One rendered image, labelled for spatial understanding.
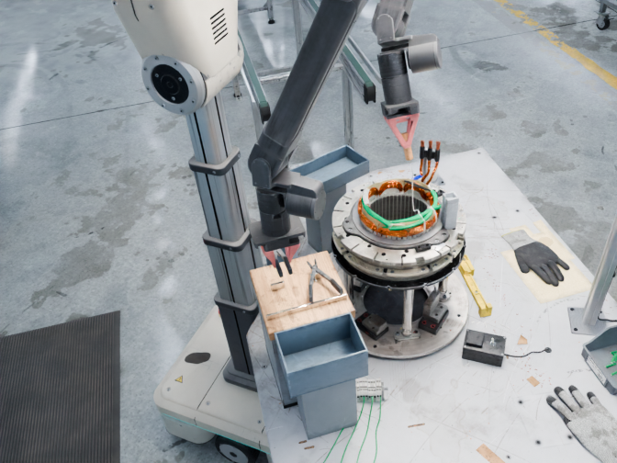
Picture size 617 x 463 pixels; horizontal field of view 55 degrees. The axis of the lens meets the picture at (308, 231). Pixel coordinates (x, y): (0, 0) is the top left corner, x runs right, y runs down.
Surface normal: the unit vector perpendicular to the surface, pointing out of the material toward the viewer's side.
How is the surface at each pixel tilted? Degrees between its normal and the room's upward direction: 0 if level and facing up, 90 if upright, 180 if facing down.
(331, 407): 90
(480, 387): 0
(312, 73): 83
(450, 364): 0
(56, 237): 0
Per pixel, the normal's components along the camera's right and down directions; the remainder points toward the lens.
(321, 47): -0.36, 0.54
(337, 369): 0.28, 0.61
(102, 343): -0.08, -0.75
